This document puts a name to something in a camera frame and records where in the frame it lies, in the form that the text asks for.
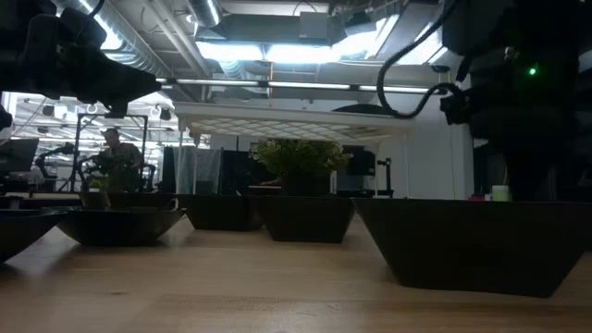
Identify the potted green artificial plant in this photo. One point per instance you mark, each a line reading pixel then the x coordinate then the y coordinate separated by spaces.
pixel 300 157

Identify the pale green cup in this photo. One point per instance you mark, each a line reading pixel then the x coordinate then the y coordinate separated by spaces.
pixel 500 193

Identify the red container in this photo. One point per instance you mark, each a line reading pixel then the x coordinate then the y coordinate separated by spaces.
pixel 476 198

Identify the black gantry frame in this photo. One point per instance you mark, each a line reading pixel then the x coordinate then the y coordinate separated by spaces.
pixel 75 152

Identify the black wavy square plate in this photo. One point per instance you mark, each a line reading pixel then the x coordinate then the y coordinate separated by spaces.
pixel 462 245
pixel 307 219
pixel 217 213

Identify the other station black robot arm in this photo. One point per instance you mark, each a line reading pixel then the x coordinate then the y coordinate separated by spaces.
pixel 55 150

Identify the person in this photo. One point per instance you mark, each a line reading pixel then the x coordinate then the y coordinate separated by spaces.
pixel 121 159

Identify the overhead LED light bar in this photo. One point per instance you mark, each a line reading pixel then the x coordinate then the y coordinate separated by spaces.
pixel 305 85

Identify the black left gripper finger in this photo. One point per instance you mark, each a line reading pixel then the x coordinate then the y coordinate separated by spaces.
pixel 125 85

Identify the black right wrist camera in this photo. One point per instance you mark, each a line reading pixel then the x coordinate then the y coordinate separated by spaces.
pixel 455 108

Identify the black monitor on stand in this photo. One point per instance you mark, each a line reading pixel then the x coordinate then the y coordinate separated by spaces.
pixel 361 162

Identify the grey fabric panel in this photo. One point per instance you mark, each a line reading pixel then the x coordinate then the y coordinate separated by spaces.
pixel 205 168

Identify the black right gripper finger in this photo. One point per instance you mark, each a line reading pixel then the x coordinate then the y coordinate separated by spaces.
pixel 529 176

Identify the silver ventilation duct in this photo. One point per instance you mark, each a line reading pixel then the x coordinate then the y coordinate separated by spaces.
pixel 205 11
pixel 129 46

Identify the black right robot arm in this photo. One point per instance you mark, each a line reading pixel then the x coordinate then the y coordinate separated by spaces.
pixel 509 28

